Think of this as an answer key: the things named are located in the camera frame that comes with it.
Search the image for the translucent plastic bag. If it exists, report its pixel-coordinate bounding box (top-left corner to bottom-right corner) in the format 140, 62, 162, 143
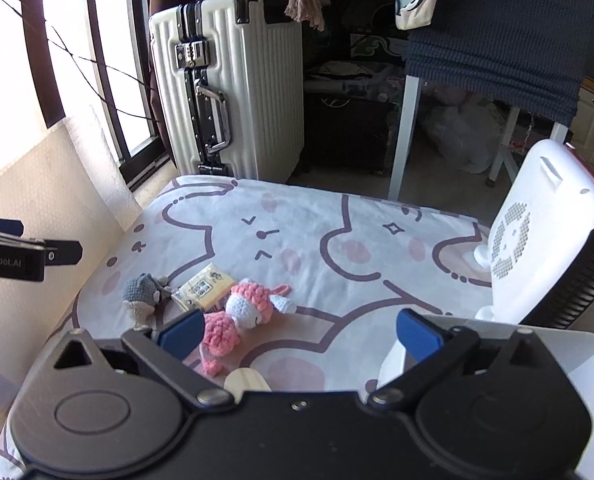
422, 95, 508, 173

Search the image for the white ribbed suitcase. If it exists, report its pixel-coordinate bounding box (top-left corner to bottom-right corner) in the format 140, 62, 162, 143
148, 0, 305, 183

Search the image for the dark window frame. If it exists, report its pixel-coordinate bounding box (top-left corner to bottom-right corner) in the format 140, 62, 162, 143
0, 0, 173, 193

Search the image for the yellow tissue pack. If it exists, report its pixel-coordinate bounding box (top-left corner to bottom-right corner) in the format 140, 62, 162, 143
171, 262, 238, 313

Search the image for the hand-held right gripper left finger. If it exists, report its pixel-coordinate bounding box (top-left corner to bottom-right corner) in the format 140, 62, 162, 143
52, 308, 234, 410

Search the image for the blue knitted cloth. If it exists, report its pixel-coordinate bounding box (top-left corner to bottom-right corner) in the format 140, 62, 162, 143
407, 0, 594, 128

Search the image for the white cardboard box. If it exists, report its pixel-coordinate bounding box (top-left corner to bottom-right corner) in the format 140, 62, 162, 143
377, 312, 594, 413

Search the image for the white electric heater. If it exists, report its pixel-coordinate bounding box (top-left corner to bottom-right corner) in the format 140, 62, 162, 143
474, 139, 594, 331

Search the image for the oval wooden block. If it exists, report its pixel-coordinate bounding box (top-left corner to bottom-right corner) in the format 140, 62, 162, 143
223, 367, 273, 403

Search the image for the pink crochet doll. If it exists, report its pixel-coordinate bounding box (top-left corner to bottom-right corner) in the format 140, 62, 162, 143
199, 280, 298, 377

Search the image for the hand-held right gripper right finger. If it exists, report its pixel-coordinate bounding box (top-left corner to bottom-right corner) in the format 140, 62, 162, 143
367, 308, 564, 411

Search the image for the beige padded panel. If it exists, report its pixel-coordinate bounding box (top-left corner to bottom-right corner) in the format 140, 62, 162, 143
0, 114, 144, 361

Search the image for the grey crochet toy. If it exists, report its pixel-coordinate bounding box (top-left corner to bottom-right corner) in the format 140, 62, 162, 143
122, 273, 170, 330

